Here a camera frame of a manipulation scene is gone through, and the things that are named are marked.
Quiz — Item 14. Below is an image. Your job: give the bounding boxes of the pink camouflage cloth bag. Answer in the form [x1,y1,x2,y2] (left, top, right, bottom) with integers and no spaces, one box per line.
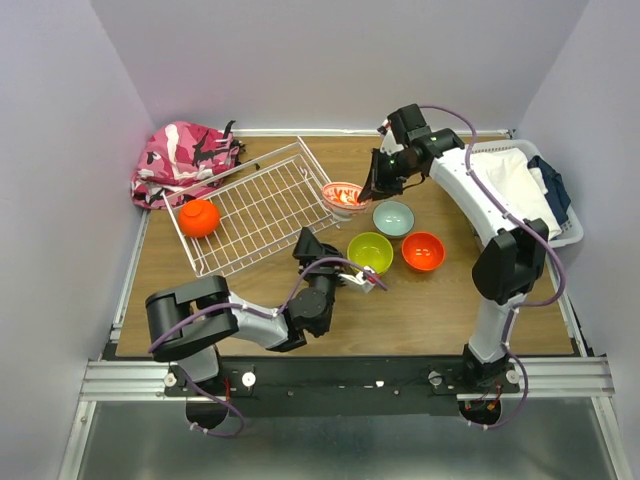
[130,121,245,210]

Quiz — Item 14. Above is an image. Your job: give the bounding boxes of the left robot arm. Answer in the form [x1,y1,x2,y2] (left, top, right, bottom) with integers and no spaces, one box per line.
[145,227,346,395]

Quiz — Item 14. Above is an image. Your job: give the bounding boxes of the orange bowl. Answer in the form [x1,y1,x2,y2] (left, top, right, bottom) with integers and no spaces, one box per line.
[401,232,446,273]
[178,199,220,238]

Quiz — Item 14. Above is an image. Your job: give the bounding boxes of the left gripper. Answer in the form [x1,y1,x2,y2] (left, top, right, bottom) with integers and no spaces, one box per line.
[291,229,354,310]

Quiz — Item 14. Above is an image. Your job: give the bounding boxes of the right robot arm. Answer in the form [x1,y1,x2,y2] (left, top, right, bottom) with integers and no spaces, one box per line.
[360,128,551,392]

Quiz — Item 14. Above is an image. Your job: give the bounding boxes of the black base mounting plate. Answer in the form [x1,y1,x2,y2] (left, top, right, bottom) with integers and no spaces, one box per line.
[166,355,520,418]

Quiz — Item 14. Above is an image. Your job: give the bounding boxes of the dark blue jeans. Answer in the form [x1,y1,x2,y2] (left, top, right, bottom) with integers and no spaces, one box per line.
[527,155,571,225]

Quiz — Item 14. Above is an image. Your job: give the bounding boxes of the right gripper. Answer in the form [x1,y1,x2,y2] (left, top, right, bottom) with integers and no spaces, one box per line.
[358,148,419,204]

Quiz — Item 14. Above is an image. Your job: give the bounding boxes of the white folded cloth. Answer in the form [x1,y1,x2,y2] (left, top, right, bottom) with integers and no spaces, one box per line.
[471,148,562,239]

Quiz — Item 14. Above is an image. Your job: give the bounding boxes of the light blue ribbed bowl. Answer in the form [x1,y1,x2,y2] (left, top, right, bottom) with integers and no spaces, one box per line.
[372,200,415,238]

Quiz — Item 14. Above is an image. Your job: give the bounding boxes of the white wire dish rack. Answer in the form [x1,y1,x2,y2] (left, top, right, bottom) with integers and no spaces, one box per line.
[162,137,338,277]

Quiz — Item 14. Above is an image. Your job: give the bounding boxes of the lavender plastic laundry basket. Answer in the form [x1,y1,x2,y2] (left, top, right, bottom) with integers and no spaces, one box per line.
[473,140,584,248]

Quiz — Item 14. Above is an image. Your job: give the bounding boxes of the white bowl with red pattern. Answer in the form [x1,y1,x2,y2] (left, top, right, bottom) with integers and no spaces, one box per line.
[321,182,372,222]

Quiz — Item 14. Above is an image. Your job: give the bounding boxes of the yellow-green bowl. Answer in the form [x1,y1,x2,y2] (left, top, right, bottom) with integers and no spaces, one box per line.
[347,232,394,275]

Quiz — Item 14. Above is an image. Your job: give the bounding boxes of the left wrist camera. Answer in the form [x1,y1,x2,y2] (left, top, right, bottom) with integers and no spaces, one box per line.
[339,267,388,294]

